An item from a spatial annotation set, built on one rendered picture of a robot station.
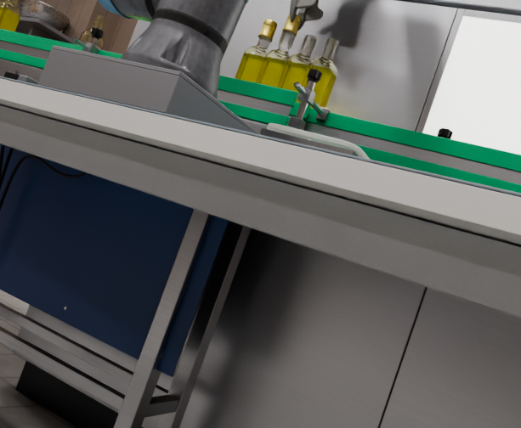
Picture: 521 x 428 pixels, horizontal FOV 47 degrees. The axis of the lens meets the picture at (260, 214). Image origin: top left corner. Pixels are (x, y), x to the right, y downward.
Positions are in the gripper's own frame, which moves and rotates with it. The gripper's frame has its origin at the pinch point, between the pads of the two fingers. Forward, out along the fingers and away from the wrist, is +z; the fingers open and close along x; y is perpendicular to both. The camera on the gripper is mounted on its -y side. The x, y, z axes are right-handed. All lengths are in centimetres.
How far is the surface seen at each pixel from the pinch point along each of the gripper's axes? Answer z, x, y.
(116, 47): -72, 269, -308
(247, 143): 44, -65, 36
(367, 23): -7.6, 12.0, 13.3
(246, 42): 1.6, 15.3, -20.1
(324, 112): 21.9, -5.6, 17.9
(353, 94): 10.9, 11.9, 16.2
